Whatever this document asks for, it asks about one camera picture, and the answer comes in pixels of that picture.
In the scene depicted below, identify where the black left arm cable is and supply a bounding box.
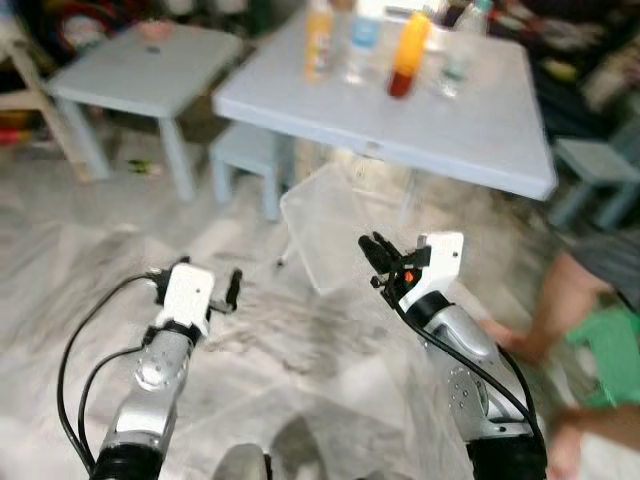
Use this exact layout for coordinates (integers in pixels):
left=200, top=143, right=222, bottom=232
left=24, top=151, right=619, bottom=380
left=76, top=344, right=153, bottom=463
left=55, top=270, right=166, bottom=471

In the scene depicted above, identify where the small light blue plastic table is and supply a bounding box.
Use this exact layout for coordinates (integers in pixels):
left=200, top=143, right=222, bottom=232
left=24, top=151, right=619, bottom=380
left=45, top=22, right=246, bottom=201

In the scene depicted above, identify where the clear plastic bottle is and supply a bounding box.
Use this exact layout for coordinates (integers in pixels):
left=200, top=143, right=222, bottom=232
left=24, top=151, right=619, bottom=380
left=435, top=0, right=491, bottom=99

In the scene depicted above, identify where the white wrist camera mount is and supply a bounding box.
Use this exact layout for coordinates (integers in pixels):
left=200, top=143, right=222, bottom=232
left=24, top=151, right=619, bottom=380
left=158, top=262, right=216, bottom=338
left=398, top=231, right=466, bottom=313

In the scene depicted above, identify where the green plastic stool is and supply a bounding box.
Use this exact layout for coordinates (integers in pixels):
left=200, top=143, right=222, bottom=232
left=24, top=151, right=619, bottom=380
left=565, top=305, right=640, bottom=409

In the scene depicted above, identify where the orange and red bottle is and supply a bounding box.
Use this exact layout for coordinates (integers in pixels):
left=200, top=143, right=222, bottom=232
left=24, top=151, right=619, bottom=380
left=388, top=10, right=433, bottom=99

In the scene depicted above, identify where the light blue plastic stool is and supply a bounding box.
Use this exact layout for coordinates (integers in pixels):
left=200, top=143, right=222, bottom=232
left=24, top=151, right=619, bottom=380
left=545, top=135, right=640, bottom=231
left=208, top=125, right=296, bottom=221

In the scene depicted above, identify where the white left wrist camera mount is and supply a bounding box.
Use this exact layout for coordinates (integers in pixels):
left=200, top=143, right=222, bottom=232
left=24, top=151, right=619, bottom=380
left=158, top=262, right=216, bottom=338

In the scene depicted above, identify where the pink bowl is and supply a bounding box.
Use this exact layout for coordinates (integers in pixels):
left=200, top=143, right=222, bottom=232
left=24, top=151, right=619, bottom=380
left=135, top=18, right=176, bottom=43

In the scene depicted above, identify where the grey robot left leg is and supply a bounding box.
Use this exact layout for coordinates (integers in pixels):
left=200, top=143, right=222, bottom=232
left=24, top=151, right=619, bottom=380
left=215, top=445, right=273, bottom=480

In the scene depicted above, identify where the bare person leg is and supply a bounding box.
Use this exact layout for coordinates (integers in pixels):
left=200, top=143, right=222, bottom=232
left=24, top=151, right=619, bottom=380
left=480, top=230, right=640, bottom=366
left=545, top=400, right=640, bottom=480

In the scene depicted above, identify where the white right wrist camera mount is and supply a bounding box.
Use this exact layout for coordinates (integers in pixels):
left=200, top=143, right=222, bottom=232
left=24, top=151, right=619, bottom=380
left=398, top=231, right=466, bottom=313

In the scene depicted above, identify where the clear plastic container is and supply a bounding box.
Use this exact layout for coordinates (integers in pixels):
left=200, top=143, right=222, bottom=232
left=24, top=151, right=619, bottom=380
left=280, top=160, right=386, bottom=296

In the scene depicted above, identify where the clear bottle blue label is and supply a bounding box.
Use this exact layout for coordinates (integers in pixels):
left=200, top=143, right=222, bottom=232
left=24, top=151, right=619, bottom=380
left=343, top=0, right=386, bottom=86

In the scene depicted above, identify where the beige wooden frame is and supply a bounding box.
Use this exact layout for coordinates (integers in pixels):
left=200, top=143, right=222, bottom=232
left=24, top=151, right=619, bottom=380
left=0, top=20, right=91, bottom=181

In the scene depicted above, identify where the large light blue plastic table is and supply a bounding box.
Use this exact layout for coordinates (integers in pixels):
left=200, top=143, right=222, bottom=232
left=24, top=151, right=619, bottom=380
left=212, top=5, right=559, bottom=226

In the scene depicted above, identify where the orange juice bottle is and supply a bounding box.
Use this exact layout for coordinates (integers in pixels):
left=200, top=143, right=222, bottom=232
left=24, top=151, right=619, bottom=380
left=303, top=0, right=336, bottom=83

